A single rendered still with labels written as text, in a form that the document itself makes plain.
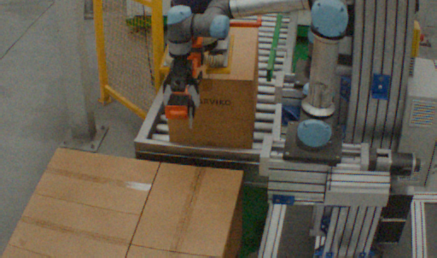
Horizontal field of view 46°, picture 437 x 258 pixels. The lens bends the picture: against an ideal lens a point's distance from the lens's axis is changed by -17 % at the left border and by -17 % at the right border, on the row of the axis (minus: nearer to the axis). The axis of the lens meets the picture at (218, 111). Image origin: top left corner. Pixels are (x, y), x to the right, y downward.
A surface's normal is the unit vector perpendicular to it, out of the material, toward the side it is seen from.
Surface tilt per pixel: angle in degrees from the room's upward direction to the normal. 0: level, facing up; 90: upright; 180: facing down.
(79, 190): 0
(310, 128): 98
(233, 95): 90
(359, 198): 90
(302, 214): 0
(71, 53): 90
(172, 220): 0
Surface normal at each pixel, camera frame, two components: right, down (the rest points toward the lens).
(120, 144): -0.02, -0.83
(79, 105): -0.18, 0.55
